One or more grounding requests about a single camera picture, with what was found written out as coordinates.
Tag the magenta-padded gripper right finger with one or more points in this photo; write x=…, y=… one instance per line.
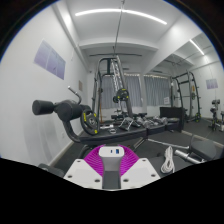
x=131, y=163

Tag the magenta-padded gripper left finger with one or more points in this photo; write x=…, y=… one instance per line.
x=91, y=163

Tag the white charger block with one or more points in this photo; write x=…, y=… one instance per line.
x=111, y=151

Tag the black bench with roller pads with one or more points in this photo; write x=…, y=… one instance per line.
x=110, y=133

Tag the black weight plate yellow marks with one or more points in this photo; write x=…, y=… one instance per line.
x=89, y=121

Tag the dumbbell group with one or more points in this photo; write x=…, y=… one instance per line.
x=150, y=120

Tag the black box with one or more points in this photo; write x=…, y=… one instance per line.
x=171, y=115

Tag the grey window curtain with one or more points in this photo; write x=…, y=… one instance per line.
x=158, y=91
x=133, y=91

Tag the white paper sign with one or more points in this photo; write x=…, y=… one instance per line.
x=166, y=100

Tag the black cushion pad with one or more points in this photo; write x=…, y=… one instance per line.
x=203, y=146

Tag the black squat rack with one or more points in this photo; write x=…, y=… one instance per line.
x=192, y=96

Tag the black exercise machine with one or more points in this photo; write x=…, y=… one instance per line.
x=216, y=115

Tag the short ceiling light strip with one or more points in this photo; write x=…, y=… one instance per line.
x=196, y=47

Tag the long ceiling light strip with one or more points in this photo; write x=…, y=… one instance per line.
x=100, y=12

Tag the large purple wall poster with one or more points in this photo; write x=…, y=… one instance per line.
x=50, y=60

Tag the small purple wall poster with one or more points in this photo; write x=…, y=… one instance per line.
x=212, y=83

